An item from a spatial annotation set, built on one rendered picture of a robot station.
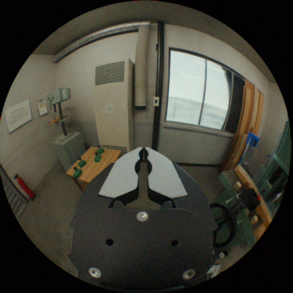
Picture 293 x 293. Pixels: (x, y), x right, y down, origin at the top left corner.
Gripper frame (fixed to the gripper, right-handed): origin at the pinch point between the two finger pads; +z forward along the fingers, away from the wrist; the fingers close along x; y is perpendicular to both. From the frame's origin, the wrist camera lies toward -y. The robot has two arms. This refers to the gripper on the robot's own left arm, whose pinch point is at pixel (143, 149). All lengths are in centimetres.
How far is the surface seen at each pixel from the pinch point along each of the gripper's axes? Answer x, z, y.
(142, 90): -3, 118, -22
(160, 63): 20, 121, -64
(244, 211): 47, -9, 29
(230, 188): 56, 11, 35
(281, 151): 67, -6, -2
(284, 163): 65, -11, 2
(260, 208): 68, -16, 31
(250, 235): 56, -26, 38
